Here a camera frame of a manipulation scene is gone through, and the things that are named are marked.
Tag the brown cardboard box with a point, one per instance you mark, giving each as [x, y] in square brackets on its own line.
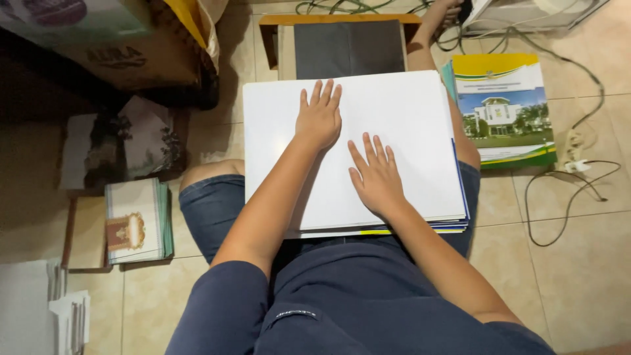
[128, 59]

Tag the person's right leg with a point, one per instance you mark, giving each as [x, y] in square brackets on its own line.
[434, 29]

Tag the person's left hand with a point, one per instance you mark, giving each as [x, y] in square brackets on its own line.
[318, 123]

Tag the stack of building picture covers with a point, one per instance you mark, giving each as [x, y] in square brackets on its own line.
[503, 113]

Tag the white printer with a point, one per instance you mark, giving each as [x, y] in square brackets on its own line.
[532, 15]

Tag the stack of white cover sheets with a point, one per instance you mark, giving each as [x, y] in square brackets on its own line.
[404, 123]

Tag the dark grey sheet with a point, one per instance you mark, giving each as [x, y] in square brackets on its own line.
[350, 49]

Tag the person's right hand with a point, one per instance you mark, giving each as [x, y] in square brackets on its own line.
[379, 187]

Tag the stack of green bordered cards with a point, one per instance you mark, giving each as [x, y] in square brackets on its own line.
[135, 222]

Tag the heap of white paper stacks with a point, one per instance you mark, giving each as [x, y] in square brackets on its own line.
[34, 310]

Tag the person's leg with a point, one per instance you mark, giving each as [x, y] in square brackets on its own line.
[212, 170]
[434, 29]

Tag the yellow and white sack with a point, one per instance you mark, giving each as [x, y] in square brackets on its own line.
[194, 22]

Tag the small wooden table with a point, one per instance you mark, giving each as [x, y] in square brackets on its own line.
[340, 19]

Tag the person's left leg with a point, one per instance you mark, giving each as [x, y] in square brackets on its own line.
[212, 170]

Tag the stack of tree picture prints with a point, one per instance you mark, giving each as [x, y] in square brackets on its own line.
[128, 143]

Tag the navy blue shirt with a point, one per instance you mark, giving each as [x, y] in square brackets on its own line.
[345, 300]

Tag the blue denim shorts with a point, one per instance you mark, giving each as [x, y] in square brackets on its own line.
[212, 207]

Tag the white power strip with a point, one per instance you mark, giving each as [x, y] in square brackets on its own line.
[576, 153]

